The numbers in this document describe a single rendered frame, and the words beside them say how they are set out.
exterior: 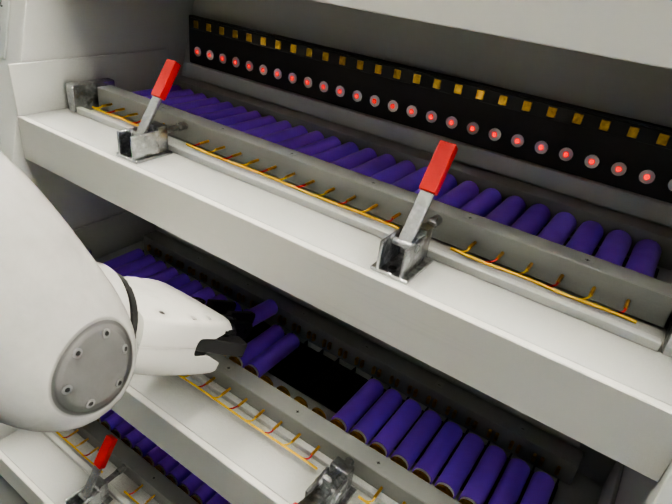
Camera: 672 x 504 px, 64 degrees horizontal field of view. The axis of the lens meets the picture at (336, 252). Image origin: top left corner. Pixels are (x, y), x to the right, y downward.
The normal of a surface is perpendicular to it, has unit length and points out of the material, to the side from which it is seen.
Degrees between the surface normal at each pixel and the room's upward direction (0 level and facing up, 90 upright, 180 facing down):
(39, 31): 90
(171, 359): 92
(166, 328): 70
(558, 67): 90
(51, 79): 90
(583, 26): 105
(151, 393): 15
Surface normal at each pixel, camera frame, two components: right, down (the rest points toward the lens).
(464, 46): -0.52, 0.11
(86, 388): 0.81, 0.28
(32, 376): 0.66, 0.38
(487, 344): -0.57, 0.36
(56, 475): 0.11, -0.86
